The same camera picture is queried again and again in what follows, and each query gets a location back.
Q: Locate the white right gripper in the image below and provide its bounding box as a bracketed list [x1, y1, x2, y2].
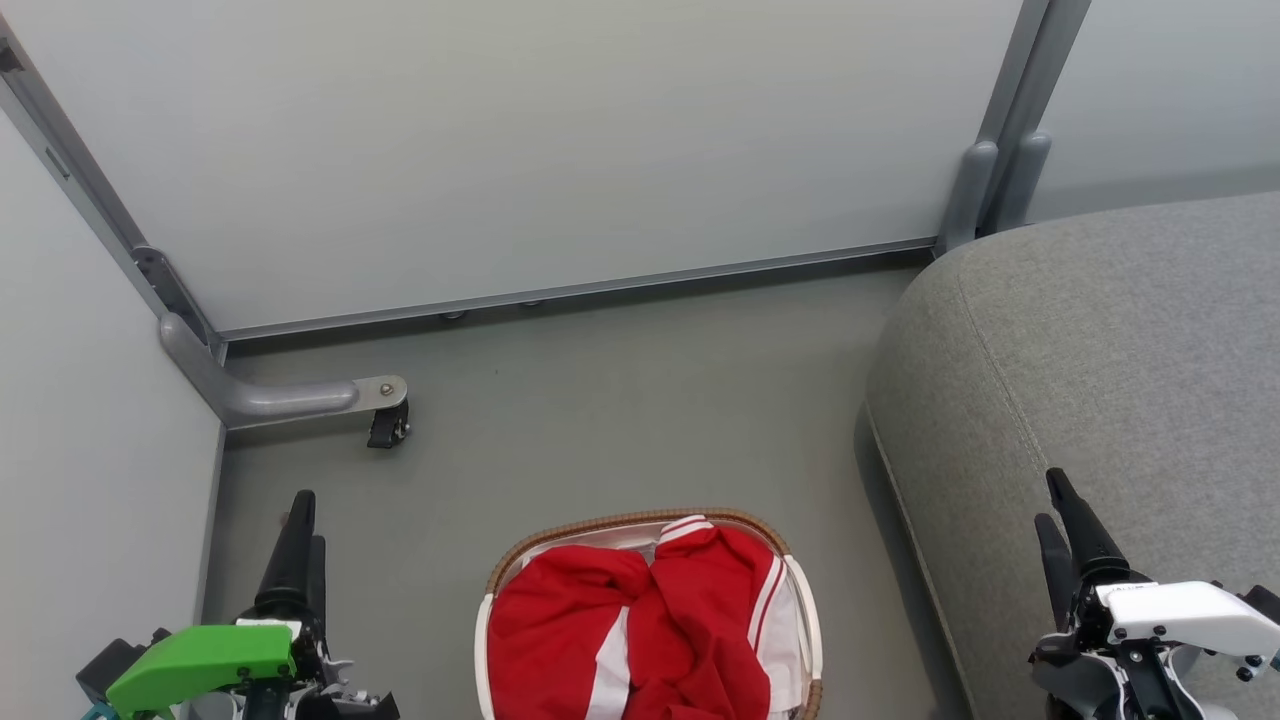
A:
[1030, 467, 1280, 720]

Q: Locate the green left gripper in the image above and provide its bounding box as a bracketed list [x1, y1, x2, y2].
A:
[105, 489, 401, 720]

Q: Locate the red and white garment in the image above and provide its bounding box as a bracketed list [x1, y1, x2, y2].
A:
[487, 515, 806, 720]

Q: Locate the grey fabric sofa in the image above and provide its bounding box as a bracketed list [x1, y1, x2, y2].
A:
[862, 190, 1280, 720]

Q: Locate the black caster wheel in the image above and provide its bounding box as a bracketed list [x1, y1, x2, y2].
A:
[366, 398, 412, 450]

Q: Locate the long grey partition foot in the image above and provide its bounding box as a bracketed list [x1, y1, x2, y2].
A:
[158, 312, 409, 431]

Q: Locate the wicker laundry basket white liner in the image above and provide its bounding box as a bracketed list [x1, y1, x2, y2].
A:
[473, 507, 824, 720]

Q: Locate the short grey partition foot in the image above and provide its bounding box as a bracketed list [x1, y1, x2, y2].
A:
[935, 140, 1001, 256]
[995, 130, 1053, 233]

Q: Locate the grey partition bottom rail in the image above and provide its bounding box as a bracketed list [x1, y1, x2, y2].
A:
[195, 422, 229, 626]
[215, 236, 941, 343]

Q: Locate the grey double partition frame post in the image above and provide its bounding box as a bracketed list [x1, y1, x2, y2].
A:
[975, 0, 1093, 236]

